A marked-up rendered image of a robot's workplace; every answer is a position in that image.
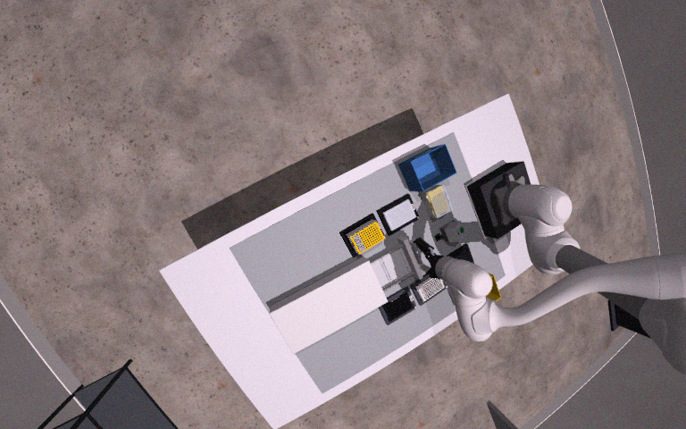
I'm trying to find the grey bench mat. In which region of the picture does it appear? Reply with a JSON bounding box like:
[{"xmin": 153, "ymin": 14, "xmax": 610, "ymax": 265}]
[{"xmin": 230, "ymin": 132, "xmax": 506, "ymax": 393}]

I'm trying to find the blue bin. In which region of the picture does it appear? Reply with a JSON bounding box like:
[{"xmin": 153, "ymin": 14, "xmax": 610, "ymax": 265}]
[{"xmin": 398, "ymin": 144, "xmax": 457, "ymax": 191}]

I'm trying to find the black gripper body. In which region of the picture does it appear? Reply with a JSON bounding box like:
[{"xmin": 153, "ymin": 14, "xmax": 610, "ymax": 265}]
[{"xmin": 429, "ymin": 253, "xmax": 443, "ymax": 273}]

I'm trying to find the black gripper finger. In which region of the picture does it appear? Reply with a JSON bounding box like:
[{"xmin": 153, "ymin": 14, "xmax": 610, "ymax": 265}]
[
  {"xmin": 409, "ymin": 238, "xmax": 435, "ymax": 264},
  {"xmin": 420, "ymin": 265, "xmax": 439, "ymax": 279}
]

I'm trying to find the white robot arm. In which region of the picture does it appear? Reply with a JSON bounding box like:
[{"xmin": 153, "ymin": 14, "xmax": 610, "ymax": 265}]
[{"xmin": 435, "ymin": 174, "xmax": 686, "ymax": 374}]

